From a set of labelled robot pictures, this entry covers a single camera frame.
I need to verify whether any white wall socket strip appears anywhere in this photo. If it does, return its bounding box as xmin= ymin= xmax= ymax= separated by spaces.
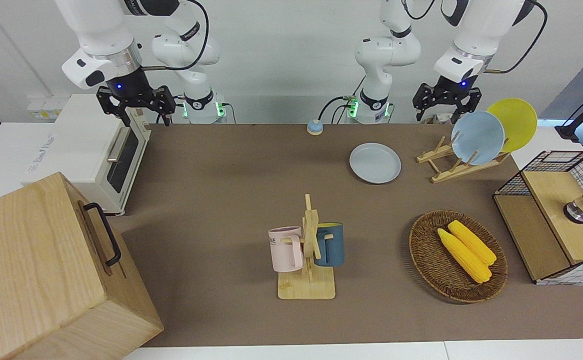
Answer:
xmin=26 ymin=97 xmax=65 ymax=121

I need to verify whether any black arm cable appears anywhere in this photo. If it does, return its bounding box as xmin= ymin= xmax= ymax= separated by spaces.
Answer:
xmin=141 ymin=0 xmax=210 ymax=72
xmin=485 ymin=0 xmax=548 ymax=75

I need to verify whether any dark blue mug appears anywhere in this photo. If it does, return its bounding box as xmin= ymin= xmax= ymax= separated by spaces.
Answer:
xmin=314 ymin=222 xmax=345 ymax=267

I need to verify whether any light wooden drawer box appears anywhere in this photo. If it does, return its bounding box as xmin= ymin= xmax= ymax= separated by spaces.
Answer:
xmin=0 ymin=172 xmax=165 ymax=360

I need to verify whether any pink mug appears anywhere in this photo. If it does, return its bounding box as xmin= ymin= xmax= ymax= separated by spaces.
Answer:
xmin=268 ymin=226 xmax=305 ymax=273

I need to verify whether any brown table mat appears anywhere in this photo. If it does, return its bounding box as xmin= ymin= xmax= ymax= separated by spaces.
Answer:
xmin=106 ymin=123 xmax=583 ymax=348

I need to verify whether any light blue plate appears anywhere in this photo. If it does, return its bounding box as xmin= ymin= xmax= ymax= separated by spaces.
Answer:
xmin=450 ymin=110 xmax=506 ymax=166

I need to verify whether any black metal box handle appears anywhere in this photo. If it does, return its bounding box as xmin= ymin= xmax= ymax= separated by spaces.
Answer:
xmin=83 ymin=202 xmax=122 ymax=267

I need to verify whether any yellow plate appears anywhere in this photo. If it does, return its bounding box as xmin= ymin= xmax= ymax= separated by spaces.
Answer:
xmin=486 ymin=98 xmax=539 ymax=154

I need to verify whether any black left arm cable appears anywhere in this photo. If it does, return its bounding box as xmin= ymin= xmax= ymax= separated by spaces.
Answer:
xmin=485 ymin=0 xmax=548 ymax=75

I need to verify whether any black wire wooden shelf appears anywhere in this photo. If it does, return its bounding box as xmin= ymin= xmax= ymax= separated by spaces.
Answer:
xmin=493 ymin=150 xmax=583 ymax=286

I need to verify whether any gray plate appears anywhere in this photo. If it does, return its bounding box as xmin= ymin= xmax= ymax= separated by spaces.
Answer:
xmin=349 ymin=142 xmax=402 ymax=185

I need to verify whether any wooden plate rack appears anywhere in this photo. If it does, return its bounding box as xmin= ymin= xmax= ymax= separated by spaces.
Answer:
xmin=416 ymin=136 xmax=511 ymax=184

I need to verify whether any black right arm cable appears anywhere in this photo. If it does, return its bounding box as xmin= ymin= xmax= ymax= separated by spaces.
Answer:
xmin=141 ymin=0 xmax=210 ymax=72

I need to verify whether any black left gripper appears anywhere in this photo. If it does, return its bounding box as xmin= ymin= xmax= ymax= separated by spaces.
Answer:
xmin=412 ymin=75 xmax=483 ymax=125

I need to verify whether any white toaster oven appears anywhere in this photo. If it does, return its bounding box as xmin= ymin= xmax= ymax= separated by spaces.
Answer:
xmin=20 ymin=93 xmax=152 ymax=217

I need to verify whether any wooden mug tree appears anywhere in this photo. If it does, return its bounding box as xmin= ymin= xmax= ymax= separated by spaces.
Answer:
xmin=277 ymin=194 xmax=336 ymax=301

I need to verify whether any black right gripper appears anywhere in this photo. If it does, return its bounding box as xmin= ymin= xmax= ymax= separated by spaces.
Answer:
xmin=96 ymin=70 xmax=178 ymax=127

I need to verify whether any brown wicker basket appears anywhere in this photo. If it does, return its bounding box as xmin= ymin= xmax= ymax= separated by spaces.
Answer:
xmin=409 ymin=210 xmax=509 ymax=304

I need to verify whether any yellow corn cob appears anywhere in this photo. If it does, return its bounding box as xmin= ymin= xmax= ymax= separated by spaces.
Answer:
xmin=437 ymin=228 xmax=493 ymax=285
xmin=447 ymin=220 xmax=497 ymax=266

